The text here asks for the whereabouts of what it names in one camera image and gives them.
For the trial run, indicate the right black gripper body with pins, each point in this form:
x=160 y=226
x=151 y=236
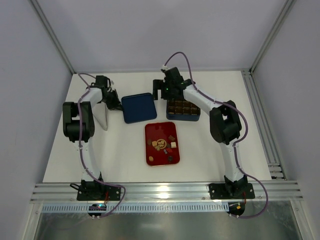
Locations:
x=161 y=88

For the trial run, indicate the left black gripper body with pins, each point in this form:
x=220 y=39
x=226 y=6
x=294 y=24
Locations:
x=112 y=99

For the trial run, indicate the metal serving tongs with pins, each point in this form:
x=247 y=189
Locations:
x=100 y=113

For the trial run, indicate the blue chocolate tin box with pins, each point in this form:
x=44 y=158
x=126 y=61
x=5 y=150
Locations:
x=182 y=110

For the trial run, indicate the blue tin lid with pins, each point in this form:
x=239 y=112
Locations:
x=138 y=108

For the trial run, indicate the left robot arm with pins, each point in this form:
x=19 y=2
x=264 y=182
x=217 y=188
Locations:
x=78 y=126

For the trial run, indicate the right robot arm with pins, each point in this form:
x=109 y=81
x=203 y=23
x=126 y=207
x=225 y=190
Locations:
x=224 y=126

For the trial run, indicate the white square chocolate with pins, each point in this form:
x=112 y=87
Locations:
x=173 y=144

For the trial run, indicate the red lacquer tray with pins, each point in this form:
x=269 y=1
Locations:
x=157 y=134

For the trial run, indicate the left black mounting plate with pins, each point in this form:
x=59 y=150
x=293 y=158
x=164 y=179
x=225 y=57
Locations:
x=98 y=192

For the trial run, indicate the black mounting plate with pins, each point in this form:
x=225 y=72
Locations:
x=98 y=192
x=219 y=191

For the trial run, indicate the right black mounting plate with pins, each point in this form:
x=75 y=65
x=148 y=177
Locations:
x=219 y=191

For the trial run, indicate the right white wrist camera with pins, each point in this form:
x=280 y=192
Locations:
x=164 y=68

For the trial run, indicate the aluminium front rail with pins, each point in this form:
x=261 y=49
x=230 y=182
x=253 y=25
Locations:
x=277 y=190

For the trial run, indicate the left aluminium corner post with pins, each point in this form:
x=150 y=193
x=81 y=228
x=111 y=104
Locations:
x=51 y=34

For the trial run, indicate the aluminium corner post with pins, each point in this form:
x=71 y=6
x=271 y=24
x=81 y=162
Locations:
x=51 y=34
x=275 y=29

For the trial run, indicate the slotted cable duct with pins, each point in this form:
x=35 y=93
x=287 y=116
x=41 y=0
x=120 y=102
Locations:
x=136 y=207

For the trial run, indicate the right aluminium side rail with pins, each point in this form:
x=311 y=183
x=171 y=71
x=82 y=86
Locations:
x=271 y=151

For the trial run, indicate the right aluminium corner post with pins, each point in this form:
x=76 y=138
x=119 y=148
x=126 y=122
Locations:
x=275 y=29

